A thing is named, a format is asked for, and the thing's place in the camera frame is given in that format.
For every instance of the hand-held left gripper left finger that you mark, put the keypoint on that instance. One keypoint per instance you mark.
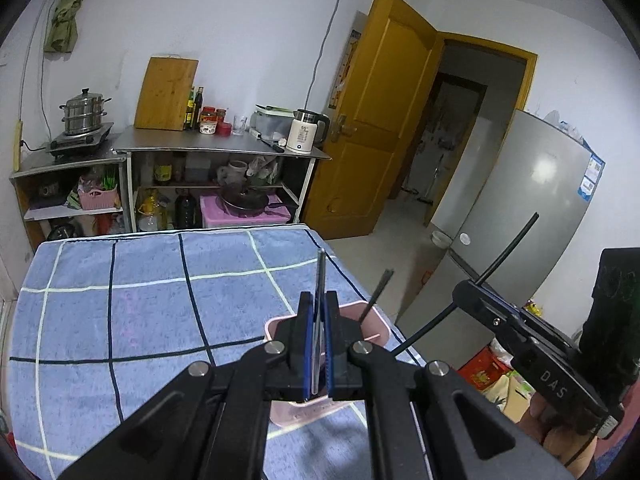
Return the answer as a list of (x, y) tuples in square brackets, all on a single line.
[(307, 320)]

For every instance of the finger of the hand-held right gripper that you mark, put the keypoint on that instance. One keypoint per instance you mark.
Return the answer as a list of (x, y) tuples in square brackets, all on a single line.
[(520, 308), (482, 305)]

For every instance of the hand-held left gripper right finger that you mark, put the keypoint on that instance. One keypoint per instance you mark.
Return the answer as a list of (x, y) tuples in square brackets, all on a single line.
[(331, 320)]

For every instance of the silver metal chopstick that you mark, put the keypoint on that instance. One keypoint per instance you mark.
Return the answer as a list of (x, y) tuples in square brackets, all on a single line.
[(320, 275)]

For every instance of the pink plastic utensil holder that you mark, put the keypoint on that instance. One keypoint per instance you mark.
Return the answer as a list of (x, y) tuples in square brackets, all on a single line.
[(310, 412)]

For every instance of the person's right hand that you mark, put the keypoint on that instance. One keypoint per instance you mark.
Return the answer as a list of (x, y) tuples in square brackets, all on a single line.
[(555, 447)]

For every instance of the red cardboard box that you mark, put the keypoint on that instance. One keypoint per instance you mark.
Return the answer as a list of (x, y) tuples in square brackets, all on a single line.
[(485, 367)]

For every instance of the silver refrigerator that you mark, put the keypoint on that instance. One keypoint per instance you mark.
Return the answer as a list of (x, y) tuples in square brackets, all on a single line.
[(520, 210)]

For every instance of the black wok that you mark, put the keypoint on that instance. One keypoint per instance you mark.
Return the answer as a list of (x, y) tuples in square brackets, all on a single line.
[(245, 202)]

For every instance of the pink storage box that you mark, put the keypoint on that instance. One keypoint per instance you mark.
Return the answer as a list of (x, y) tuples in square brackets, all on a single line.
[(212, 212)]

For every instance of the blue checked tablecloth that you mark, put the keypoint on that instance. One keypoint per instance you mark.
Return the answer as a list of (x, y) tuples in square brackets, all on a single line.
[(150, 320)]

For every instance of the dark glass jug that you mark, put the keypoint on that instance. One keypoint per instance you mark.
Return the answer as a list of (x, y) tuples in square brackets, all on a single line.
[(186, 210)]

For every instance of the white electric kettle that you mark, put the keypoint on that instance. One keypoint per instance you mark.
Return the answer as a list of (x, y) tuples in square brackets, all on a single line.
[(302, 132)]

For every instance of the white plastic bag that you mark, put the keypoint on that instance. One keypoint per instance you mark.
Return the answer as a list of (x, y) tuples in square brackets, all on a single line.
[(562, 125)]

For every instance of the yellow cooking oil bottle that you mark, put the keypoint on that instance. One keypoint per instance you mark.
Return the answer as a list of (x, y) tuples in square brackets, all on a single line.
[(150, 212)]

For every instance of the yellow wooden door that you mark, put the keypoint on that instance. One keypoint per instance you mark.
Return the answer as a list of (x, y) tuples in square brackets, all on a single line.
[(370, 125)]

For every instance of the grey storage container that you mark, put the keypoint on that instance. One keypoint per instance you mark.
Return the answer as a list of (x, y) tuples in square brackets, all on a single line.
[(270, 122)]

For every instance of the clear drinking glass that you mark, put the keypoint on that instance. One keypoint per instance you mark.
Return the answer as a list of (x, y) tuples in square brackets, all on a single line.
[(240, 126)]

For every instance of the steel counter table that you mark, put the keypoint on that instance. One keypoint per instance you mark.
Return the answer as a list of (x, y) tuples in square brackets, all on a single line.
[(200, 141)]

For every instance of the dark oil bottle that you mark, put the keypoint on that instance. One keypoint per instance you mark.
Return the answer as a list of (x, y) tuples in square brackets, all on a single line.
[(190, 110), (199, 107)]

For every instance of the pink plastic basket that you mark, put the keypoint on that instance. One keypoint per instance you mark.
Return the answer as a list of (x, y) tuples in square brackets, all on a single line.
[(100, 200)]

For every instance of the wooden cutting board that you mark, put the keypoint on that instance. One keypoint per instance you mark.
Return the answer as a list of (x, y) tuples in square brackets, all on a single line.
[(165, 95)]

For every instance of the black gas stove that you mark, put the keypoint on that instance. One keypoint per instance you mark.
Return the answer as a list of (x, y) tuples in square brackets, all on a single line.
[(80, 142)]

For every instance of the steel steamer pot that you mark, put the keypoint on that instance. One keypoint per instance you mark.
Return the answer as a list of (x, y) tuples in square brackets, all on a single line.
[(85, 115)]

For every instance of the wooden stove cabinet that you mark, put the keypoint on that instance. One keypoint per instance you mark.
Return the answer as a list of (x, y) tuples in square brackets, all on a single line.
[(30, 175)]

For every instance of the yellowed power strip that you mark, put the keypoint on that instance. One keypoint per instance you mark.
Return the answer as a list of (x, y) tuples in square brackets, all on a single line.
[(18, 145)]

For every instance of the green hanging cloth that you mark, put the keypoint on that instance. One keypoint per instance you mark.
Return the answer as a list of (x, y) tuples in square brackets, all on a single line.
[(65, 5)]

